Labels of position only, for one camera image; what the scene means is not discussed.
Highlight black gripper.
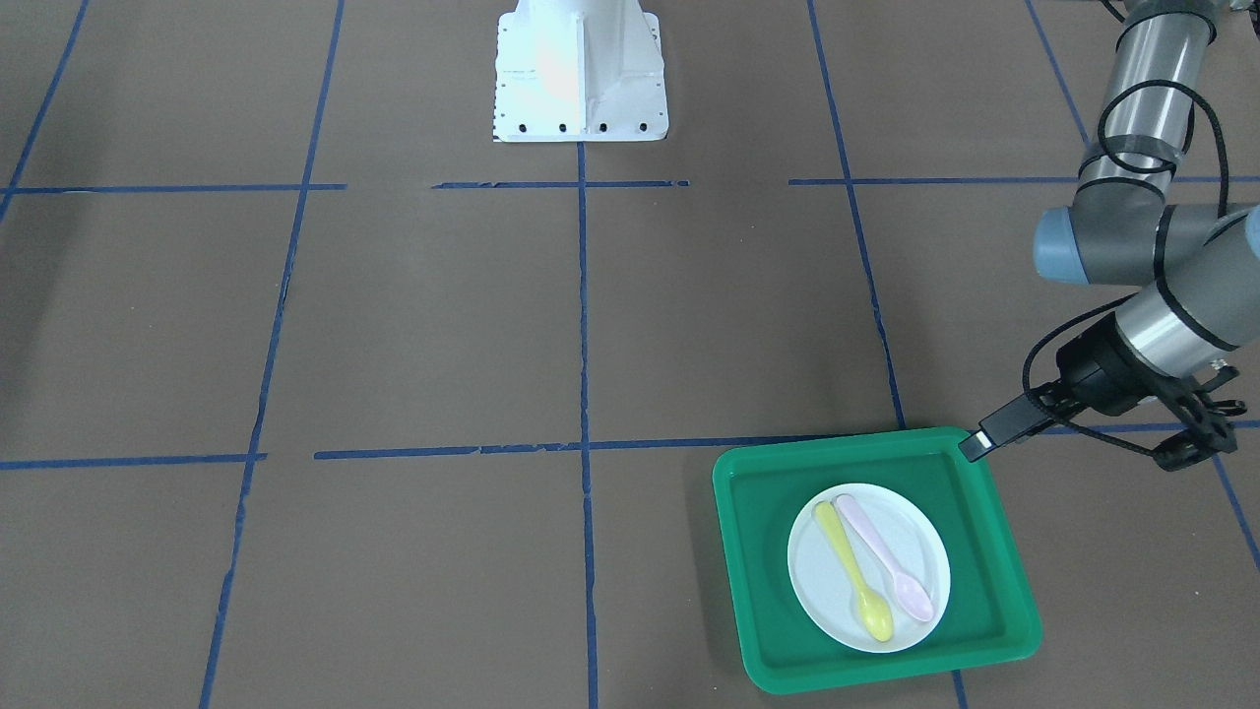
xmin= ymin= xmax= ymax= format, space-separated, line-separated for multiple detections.
xmin=958 ymin=314 xmax=1177 ymax=462

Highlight pink plastic spoon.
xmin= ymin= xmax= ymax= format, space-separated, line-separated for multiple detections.
xmin=834 ymin=494 xmax=935 ymax=622

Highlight white round plate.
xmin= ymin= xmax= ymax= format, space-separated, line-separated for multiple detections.
xmin=785 ymin=482 xmax=953 ymax=655

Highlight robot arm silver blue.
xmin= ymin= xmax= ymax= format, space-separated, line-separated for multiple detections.
xmin=959 ymin=1 xmax=1259 ymax=471

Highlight green plastic tray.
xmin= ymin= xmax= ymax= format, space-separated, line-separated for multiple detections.
xmin=713 ymin=427 xmax=1043 ymax=695

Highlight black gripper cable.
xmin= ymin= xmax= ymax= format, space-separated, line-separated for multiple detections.
xmin=1021 ymin=79 xmax=1234 ymax=463

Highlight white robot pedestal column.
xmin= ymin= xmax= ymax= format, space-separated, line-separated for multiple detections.
xmin=491 ymin=1 xmax=670 ymax=144

